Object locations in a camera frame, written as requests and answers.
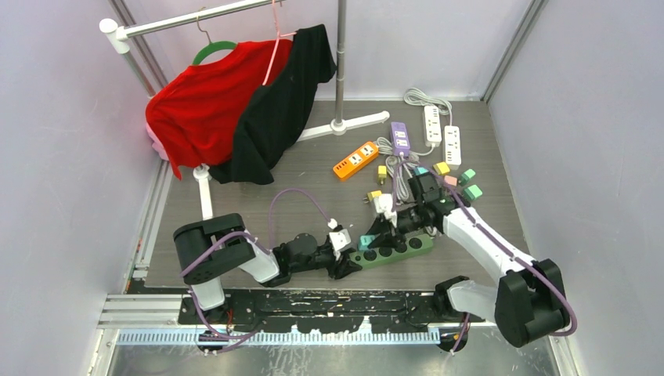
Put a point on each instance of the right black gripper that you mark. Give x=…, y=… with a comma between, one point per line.
x=387, y=236

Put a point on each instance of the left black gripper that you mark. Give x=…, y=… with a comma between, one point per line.
x=337, y=269

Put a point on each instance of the teal plug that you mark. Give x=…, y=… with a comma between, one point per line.
x=420, y=170
x=365, y=242

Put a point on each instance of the dark green power strip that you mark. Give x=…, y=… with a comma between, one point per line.
x=414, y=246

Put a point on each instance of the pink plug adapter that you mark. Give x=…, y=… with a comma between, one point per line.
x=451, y=180

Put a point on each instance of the orange power strip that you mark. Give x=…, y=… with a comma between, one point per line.
x=364, y=156

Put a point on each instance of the green plug adapter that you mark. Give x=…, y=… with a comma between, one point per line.
x=466, y=177
x=472, y=193

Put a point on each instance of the purple power strip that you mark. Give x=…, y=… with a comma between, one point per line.
x=402, y=160

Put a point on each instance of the long white power strip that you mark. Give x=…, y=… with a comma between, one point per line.
x=451, y=145

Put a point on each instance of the short white power strip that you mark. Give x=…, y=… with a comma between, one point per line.
x=432, y=129

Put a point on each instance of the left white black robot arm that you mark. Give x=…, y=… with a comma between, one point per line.
x=212, y=247

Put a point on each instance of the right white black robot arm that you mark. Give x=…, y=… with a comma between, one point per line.
x=527, y=300

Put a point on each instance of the black t-shirt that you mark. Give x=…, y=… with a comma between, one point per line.
x=277, y=113

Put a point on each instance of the red t-shirt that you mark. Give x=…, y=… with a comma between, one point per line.
x=195, y=115

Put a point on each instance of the pink clothes hanger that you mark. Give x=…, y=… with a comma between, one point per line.
x=275, y=5

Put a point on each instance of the green clothes hanger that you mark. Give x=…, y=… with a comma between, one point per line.
x=211, y=47

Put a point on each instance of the white metal clothes rack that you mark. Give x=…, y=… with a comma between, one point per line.
x=120, y=36

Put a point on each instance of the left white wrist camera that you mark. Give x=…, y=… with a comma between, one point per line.
x=340, y=241

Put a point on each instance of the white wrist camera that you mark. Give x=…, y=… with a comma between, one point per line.
x=384, y=207
x=340, y=241

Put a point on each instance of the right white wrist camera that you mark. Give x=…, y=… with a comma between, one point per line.
x=384, y=207

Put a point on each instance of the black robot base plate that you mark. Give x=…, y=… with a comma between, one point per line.
x=324, y=317

